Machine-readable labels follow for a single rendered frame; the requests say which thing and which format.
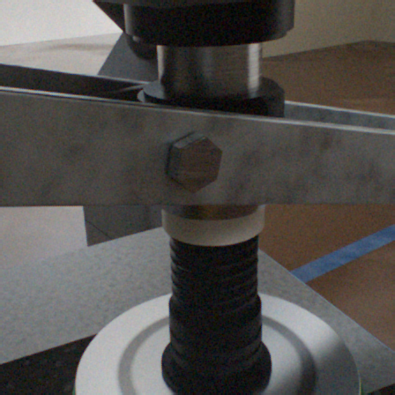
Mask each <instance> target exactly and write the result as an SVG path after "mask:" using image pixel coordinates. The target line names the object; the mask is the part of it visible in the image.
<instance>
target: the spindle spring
mask: <svg viewBox="0 0 395 395"><path fill-rule="evenodd" d="M257 239H258V234H257V235H255V236H253V238H251V239H249V240H247V241H245V242H239V243H236V244H230V245H225V246H199V245H192V244H188V243H185V242H181V241H178V240H176V239H175V238H173V237H171V236H170V241H169V246H170V249H171V251H170V257H171V259H172V260H171V265H170V266H171V271H172V272H171V279H172V281H173V283H172V291H173V294H172V298H173V303H174V305H175V307H176V308H177V309H178V310H179V311H180V312H181V313H182V314H184V315H185V316H186V317H191V318H194V319H198V320H205V321H217V320H224V319H228V318H232V317H236V316H239V315H241V314H242V313H243V312H245V311H247V310H248V309H249V308H251V307H252V306H253V304H254V303H255V301H256V300H257V261H258V258H257ZM230 248H231V249H230ZM190 249H191V250H190ZM226 249H228V250H226ZM198 250H219V251H210V252H205V251H198ZM228 260H229V261H228ZM193 261H194V262H193ZM224 261H227V262H224ZM196 262H200V263H196ZM217 262H222V263H217ZM201 263H217V264H201ZM226 272H227V273H226ZM196 273H197V274H196ZM221 273H223V274H221ZM201 274H209V275H201ZM211 274H219V275H211ZM223 286H224V287H223ZM221 296H222V297H221ZM212 297H218V298H212Z"/></svg>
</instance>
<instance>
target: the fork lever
mask: <svg viewBox="0 0 395 395"><path fill-rule="evenodd" d="M144 84H148V83H147V82H142V81H135V80H128V79H122V78H110V77H104V76H97V75H91V74H85V73H77V72H71V71H60V70H53V69H46V68H40V67H33V66H26V65H20V64H15V63H2V62H0V207H31V206H140V205H356V204H395V115H389V114H383V113H377V112H369V111H363V110H357V109H343V108H332V107H326V106H318V105H312V104H306V103H299V102H293V101H285V115H284V118H282V117H274V116H252V115H245V114H236V113H228V112H220V111H213V110H205V109H197V108H182V107H175V106H167V105H159V104H151V103H144V102H135V101H120V100H112V99H105V98H97V97H89V96H81V95H82V94H84V93H95V92H100V91H107V90H111V89H116V88H123V87H128V86H139V85H144Z"/></svg>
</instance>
